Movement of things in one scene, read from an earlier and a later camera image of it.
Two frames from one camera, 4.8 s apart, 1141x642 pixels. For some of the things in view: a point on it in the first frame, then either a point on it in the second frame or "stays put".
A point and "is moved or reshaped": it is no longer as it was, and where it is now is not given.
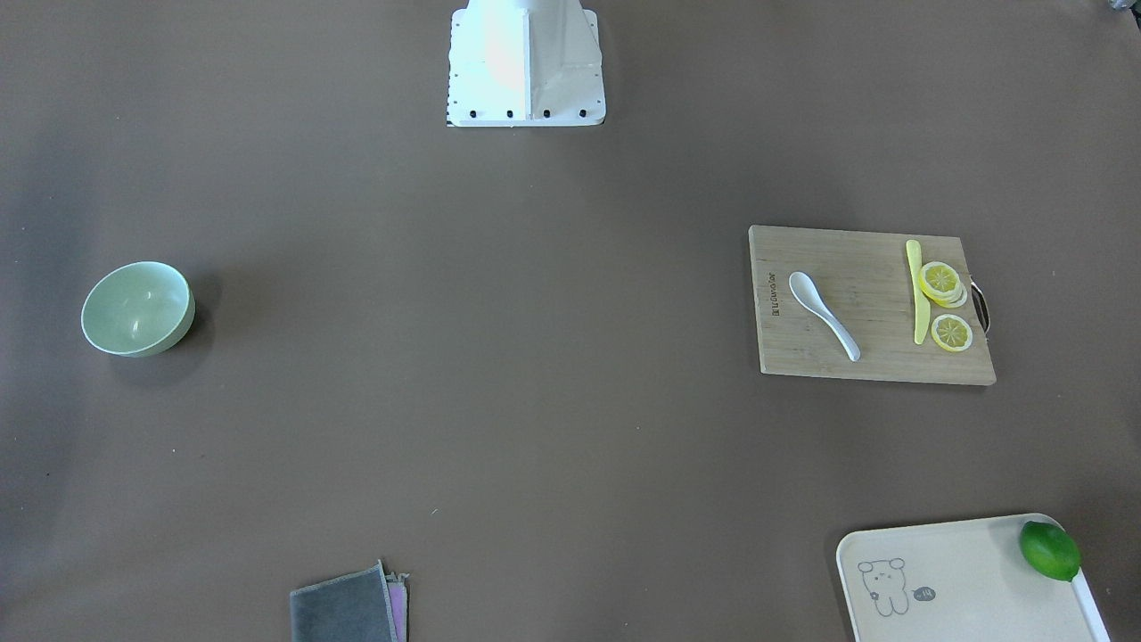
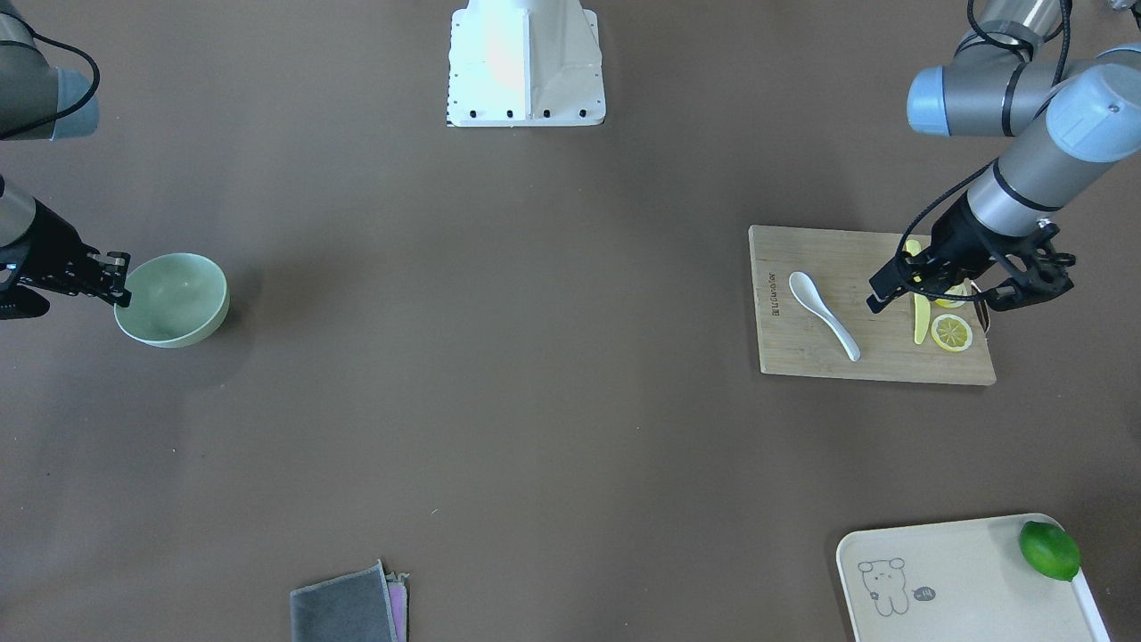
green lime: (1051, 550) stays put
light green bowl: (139, 308) is moved or reshaped
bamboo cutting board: (863, 278) stays put
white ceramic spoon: (808, 294) stays put
